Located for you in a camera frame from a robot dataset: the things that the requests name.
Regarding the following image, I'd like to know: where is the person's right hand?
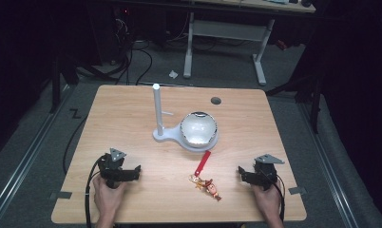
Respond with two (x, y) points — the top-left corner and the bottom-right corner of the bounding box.
(251, 180), (282, 220)

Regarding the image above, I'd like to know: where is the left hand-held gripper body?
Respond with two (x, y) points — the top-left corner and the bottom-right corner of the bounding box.
(98, 147), (134, 189)

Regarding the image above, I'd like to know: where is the dark computer tower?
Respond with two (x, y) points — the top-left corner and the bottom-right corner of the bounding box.
(95, 4), (131, 66)

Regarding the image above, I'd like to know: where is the shiny silver bowl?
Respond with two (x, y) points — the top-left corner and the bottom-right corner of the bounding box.
(179, 110), (219, 149)

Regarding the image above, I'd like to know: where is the grey tape tab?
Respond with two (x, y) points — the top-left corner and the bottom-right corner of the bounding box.
(48, 190), (73, 200)
(287, 186), (308, 196)

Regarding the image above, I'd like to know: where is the white-framed desk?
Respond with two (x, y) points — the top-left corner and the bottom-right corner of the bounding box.
(182, 0), (317, 86)

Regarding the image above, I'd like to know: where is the black floor cable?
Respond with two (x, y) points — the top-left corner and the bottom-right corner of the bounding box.
(62, 114), (89, 176)

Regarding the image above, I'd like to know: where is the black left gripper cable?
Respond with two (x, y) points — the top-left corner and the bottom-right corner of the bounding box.
(84, 157), (106, 228)

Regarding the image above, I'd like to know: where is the bundle of black cables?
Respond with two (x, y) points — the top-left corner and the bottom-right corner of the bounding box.
(114, 18), (155, 86)

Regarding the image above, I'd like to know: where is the toy figure keychain red strap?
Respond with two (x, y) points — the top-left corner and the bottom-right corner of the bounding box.
(188, 149), (223, 202)

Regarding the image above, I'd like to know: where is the white stand with post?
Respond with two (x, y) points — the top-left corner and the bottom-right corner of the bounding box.
(151, 83), (220, 154)

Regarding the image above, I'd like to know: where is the person's left hand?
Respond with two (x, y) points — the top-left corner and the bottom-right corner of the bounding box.
(92, 175), (128, 220)

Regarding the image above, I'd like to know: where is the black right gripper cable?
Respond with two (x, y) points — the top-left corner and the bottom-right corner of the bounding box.
(273, 179), (287, 222)

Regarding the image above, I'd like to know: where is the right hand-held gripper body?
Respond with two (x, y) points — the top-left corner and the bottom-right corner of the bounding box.
(251, 153), (286, 191)

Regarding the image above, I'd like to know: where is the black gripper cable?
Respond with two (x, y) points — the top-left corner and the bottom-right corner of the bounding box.
(273, 179), (287, 222)
(84, 157), (106, 228)

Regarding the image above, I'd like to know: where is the black metal stand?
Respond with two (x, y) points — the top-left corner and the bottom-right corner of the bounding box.
(48, 51), (81, 115)
(264, 61), (328, 135)

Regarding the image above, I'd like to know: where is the metal floor rail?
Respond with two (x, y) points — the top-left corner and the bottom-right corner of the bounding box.
(0, 84), (73, 224)
(296, 100), (361, 228)

